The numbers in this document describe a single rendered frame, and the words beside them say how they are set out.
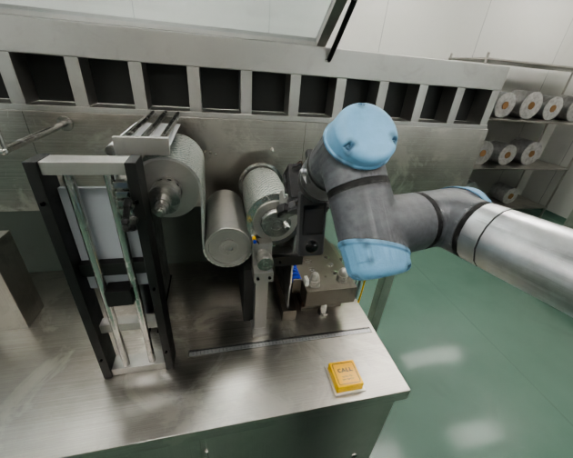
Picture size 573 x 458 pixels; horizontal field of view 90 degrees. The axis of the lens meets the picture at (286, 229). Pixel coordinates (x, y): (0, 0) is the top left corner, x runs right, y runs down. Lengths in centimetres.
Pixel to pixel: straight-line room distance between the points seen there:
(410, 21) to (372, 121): 357
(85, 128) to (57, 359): 63
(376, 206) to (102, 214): 50
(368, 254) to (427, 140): 97
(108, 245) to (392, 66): 96
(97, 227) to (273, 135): 60
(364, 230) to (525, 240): 15
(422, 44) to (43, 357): 393
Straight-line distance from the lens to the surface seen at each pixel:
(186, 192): 71
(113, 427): 83
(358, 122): 33
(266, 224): 72
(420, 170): 129
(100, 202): 63
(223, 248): 77
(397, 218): 34
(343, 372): 84
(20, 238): 129
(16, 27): 108
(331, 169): 34
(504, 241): 37
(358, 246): 32
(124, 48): 100
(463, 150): 138
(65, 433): 87
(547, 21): 504
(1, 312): 111
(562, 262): 35
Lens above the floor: 160
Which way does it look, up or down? 29 degrees down
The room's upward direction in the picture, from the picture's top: 5 degrees clockwise
